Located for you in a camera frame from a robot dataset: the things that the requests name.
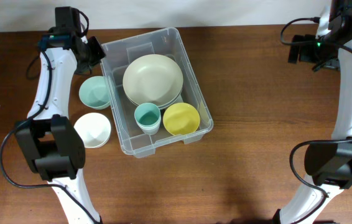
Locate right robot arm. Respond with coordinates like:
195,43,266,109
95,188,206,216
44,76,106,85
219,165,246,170
272,0,352,223

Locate green bowl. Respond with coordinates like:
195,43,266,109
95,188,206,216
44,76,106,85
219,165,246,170
78,76,111,110

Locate white cup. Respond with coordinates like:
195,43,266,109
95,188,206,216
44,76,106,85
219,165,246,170
138,123,160,132

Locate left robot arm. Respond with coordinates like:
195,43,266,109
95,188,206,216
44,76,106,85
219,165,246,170
11,6,106,223

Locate clear plastic storage container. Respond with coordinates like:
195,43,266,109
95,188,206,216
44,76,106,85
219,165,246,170
101,27,214,158

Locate green cup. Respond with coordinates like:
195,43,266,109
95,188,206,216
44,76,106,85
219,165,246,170
134,103,161,128

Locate yellow bowl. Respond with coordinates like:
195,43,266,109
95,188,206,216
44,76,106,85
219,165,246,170
163,103,200,136

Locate grey translucent cup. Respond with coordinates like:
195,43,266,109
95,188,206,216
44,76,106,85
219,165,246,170
142,128,159,135

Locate white label in container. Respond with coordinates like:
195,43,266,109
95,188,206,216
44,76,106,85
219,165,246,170
172,95,183,104

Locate white bowl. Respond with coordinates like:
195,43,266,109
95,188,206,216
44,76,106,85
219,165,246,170
74,113,111,148

